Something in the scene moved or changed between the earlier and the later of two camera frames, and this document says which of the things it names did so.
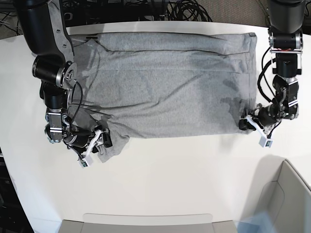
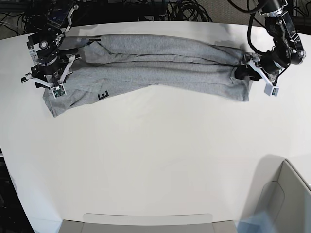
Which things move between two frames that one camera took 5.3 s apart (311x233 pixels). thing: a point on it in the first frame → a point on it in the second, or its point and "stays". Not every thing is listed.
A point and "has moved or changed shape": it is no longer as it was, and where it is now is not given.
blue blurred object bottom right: (261, 223) stays
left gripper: (78, 138) → (41, 70)
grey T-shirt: (146, 85) has moved or changed shape
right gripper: (268, 115) → (270, 62)
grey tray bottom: (146, 223) stays
